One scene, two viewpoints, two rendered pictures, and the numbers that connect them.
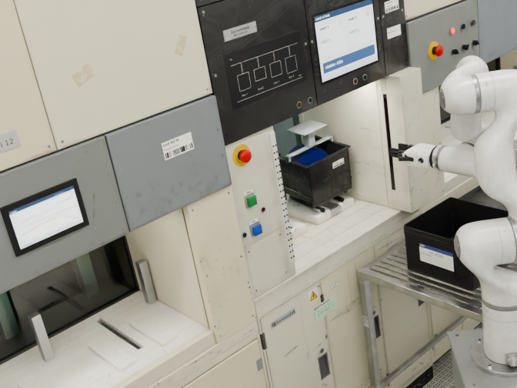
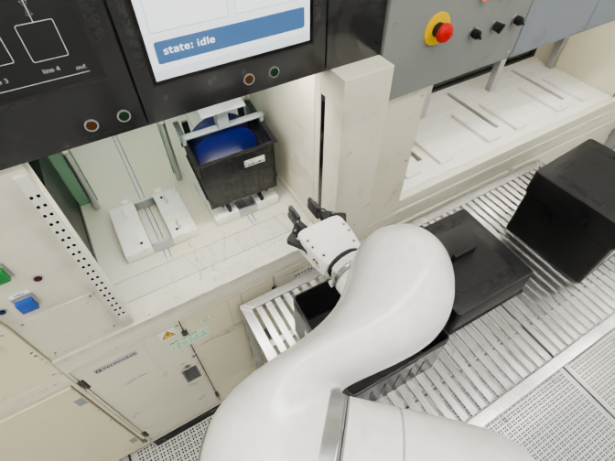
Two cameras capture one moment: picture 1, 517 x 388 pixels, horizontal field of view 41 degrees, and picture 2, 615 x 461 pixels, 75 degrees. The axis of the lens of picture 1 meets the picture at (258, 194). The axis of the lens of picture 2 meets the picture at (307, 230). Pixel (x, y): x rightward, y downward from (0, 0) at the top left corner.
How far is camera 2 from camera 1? 1.75 m
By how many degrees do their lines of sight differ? 28
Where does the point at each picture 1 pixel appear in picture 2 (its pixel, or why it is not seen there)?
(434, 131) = (401, 147)
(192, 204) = not seen: outside the picture
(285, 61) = (16, 35)
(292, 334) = (135, 369)
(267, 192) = (41, 257)
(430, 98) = (407, 104)
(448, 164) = not seen: hidden behind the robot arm
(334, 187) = (247, 187)
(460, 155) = not seen: hidden behind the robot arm
